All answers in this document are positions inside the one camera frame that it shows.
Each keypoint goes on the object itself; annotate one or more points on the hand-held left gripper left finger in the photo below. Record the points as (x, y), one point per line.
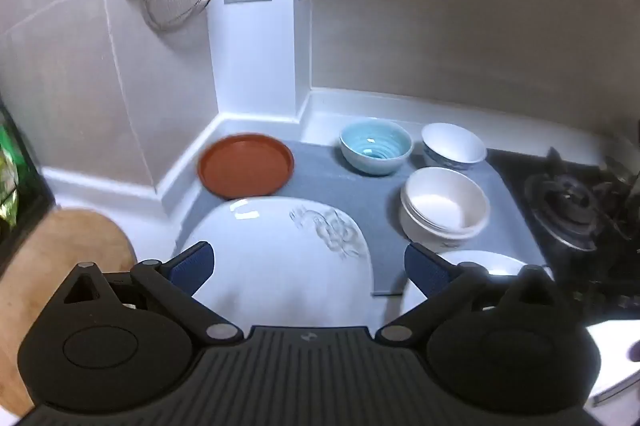
(197, 263)

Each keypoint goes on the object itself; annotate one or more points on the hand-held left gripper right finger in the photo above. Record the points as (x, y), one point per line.
(425, 268)

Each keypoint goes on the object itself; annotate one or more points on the white floral round plate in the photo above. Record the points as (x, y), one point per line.
(500, 263)

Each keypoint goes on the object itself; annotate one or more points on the large white square plate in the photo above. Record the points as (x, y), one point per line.
(280, 256)

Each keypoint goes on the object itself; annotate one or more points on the brown round plate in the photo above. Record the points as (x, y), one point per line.
(245, 166)

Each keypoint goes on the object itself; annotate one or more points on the white bowl with blue pattern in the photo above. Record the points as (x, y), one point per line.
(452, 148)

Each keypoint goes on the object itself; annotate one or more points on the light blue bowl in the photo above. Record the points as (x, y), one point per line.
(375, 151)

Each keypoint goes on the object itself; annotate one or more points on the grey dish mat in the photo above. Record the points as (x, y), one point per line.
(330, 191)

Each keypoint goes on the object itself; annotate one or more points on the wooden cutting board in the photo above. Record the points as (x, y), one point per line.
(50, 256)

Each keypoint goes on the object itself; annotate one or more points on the gas stove burner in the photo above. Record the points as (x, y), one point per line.
(575, 206)

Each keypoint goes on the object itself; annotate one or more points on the green packet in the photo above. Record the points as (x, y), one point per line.
(10, 166)

